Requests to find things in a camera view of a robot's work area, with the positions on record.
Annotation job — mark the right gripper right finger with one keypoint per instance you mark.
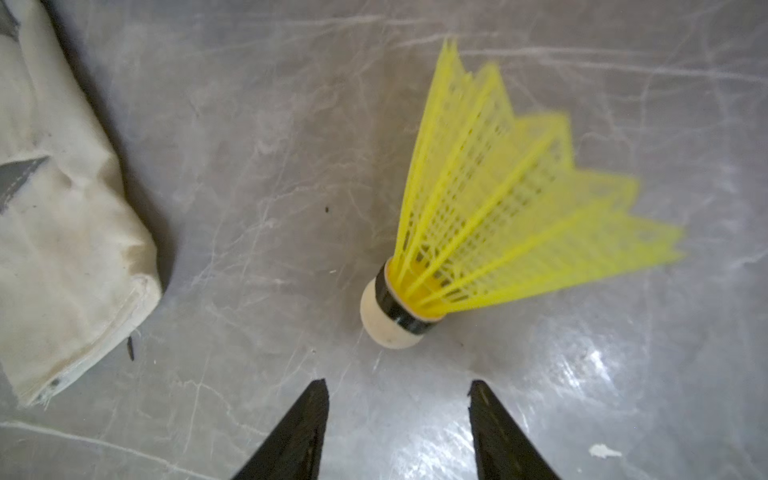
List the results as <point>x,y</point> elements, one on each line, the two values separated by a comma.
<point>502,450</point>

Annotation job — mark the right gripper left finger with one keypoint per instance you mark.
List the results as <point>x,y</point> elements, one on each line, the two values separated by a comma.
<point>293,450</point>

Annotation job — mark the yellow shuttlecock eight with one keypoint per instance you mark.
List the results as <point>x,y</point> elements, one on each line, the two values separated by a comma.
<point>495,210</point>

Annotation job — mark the white grey work glove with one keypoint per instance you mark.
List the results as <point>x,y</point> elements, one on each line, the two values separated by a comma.
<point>78,266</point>

